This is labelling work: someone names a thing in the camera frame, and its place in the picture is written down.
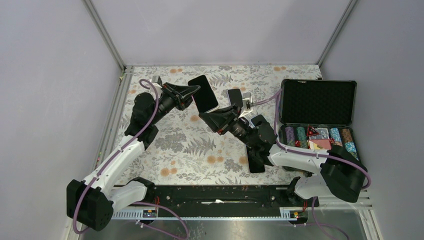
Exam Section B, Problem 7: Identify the black poker chip case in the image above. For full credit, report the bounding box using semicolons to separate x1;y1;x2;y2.
278;79;359;159

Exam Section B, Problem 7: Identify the large black smartphone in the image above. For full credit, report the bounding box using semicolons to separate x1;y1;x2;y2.
187;75;219;113

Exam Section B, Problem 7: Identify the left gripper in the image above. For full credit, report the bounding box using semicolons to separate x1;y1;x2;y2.
150;82;202;125

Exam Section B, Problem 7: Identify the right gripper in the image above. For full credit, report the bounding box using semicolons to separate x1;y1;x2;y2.
199;102;257;149

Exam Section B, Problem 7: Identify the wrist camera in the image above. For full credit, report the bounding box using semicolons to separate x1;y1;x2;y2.
239;92;253;118
151;75;163;88

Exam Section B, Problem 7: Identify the floral tablecloth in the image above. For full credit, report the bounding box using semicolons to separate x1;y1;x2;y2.
116;65;322;185

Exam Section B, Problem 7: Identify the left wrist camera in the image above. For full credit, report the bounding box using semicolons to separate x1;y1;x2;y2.
151;75;163;88

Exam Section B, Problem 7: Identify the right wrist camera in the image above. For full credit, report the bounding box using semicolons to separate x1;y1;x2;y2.
239;92;253;118

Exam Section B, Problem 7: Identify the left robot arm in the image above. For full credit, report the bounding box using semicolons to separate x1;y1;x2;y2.
66;82;201;235

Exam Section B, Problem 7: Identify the phone in lavender case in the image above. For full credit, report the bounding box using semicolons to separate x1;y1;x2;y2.
227;88;243;108

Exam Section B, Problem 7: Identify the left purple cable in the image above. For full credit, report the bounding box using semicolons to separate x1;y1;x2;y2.
72;78;190;240

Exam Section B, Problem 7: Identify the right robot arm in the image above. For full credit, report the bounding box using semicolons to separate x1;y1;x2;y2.
198;104;372;206

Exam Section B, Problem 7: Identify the purple cable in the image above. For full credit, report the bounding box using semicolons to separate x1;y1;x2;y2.
251;89;373;240
72;78;190;240

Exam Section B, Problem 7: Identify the phone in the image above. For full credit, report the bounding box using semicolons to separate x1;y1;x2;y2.
227;88;243;108
246;146;265;174

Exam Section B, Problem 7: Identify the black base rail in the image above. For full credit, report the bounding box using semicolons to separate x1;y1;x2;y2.
124;184;321;219

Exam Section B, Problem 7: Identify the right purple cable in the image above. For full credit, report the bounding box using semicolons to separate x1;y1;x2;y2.
251;89;373;240

